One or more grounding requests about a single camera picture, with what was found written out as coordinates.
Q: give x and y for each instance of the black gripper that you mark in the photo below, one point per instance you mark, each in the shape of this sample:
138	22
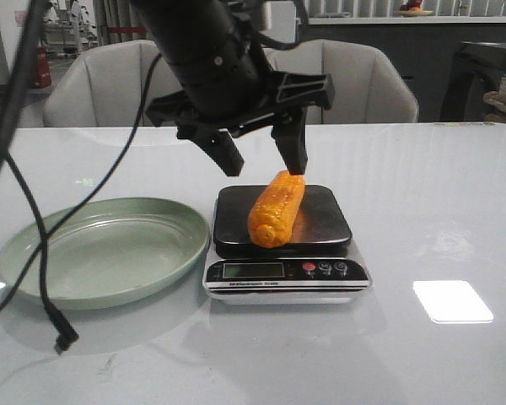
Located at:
235	90

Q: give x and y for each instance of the orange corn cob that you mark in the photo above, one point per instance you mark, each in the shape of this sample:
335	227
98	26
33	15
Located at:
271	219

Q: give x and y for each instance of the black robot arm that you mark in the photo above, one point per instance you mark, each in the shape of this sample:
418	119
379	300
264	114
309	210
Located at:
200	26

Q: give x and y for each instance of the right grey upholstered chair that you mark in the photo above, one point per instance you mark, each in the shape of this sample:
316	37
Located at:
368	88

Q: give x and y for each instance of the grey upholstered chair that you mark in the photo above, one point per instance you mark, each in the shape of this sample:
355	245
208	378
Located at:
368	88
102	88

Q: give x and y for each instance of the white cabinet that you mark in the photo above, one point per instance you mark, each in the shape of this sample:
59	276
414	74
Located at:
275	24

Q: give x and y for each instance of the digital kitchen scale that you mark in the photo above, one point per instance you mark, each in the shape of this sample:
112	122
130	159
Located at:
320	265

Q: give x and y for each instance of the left grey upholstered chair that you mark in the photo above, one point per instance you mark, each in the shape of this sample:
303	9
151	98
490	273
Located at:
102	88

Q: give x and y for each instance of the light green plate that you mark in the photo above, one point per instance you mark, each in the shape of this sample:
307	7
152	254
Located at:
121	250

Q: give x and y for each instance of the dark grey counter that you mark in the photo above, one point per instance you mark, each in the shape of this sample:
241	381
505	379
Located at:
421	50

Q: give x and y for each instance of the fruit bowl on counter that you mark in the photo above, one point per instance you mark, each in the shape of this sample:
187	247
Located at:
413	9

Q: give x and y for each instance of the red bin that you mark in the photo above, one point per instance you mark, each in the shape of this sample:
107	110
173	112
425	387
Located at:
42	75

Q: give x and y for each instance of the black appliance box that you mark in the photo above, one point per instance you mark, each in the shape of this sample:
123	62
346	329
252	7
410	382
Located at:
477	69

